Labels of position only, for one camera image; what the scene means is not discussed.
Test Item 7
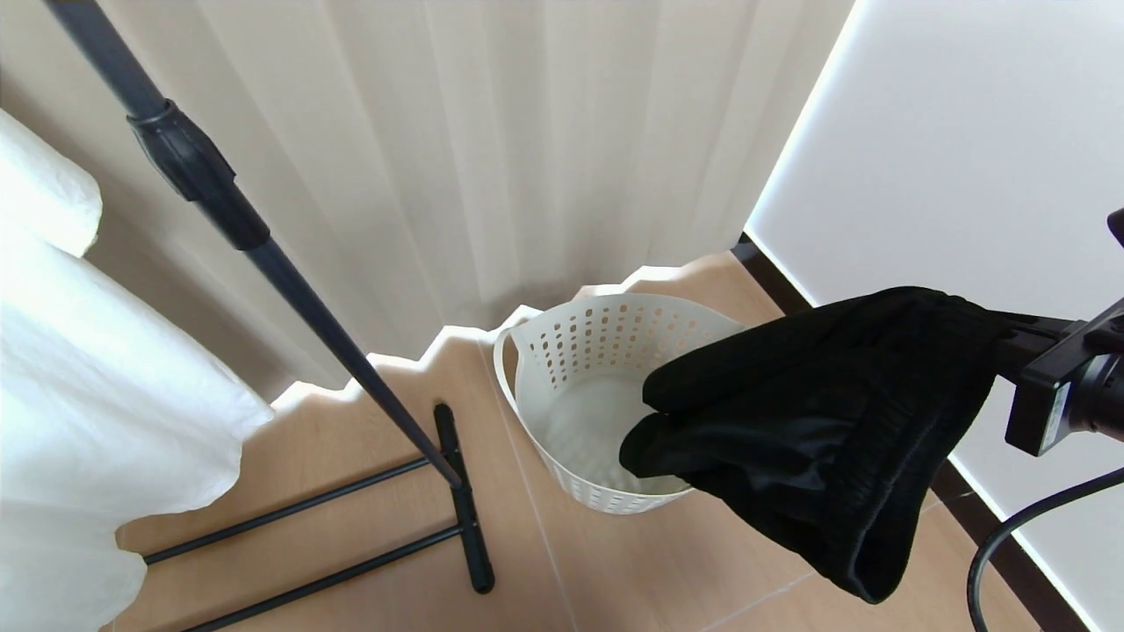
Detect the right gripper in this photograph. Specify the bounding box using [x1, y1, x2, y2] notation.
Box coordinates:
[1005, 298, 1124, 457]

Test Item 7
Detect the black garment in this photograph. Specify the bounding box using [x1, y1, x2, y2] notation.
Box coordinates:
[619, 286, 1011, 605]

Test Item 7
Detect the white printed t-shirt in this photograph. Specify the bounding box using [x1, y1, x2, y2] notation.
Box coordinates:
[0, 110, 275, 632]

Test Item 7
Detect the white laundry basket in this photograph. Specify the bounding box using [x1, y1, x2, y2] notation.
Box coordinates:
[494, 294, 747, 516]

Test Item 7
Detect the black clothes rack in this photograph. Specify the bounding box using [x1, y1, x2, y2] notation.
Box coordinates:
[44, 0, 495, 632]

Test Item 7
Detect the beige curtain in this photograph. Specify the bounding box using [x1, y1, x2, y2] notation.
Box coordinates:
[0, 0, 857, 405]

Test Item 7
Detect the black cable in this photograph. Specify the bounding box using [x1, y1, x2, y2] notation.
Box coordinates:
[966, 465, 1124, 632]

